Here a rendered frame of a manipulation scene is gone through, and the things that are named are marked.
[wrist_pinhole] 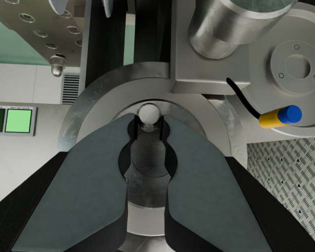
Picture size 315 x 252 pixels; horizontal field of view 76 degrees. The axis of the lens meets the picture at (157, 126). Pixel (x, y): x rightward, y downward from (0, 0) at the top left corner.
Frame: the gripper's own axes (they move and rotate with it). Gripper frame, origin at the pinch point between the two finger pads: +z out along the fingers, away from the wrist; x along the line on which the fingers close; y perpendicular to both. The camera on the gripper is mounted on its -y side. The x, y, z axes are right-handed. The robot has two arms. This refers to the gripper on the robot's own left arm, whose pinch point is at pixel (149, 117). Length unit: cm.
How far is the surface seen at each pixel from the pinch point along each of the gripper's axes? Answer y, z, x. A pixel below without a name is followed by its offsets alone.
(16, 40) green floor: 43, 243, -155
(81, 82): 0.2, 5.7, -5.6
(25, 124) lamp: 20.1, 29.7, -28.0
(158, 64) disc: -1.4, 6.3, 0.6
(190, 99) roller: 0.4, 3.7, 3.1
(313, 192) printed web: 10.7, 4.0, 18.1
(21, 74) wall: 94, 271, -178
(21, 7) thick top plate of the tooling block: -3.7, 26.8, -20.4
